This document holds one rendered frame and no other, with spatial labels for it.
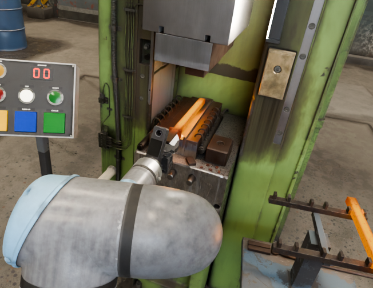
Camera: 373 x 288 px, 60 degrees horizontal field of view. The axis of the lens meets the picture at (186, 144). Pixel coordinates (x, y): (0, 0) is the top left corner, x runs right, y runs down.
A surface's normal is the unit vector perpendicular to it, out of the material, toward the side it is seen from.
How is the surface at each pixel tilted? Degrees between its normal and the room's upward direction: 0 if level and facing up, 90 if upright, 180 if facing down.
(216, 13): 90
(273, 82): 90
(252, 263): 0
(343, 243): 0
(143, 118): 90
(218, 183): 90
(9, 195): 0
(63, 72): 60
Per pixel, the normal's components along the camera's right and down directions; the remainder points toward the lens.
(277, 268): 0.11, -0.85
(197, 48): -0.32, 0.46
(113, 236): 0.04, -0.10
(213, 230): 0.87, -0.19
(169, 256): 0.44, 0.30
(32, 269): -0.48, -0.07
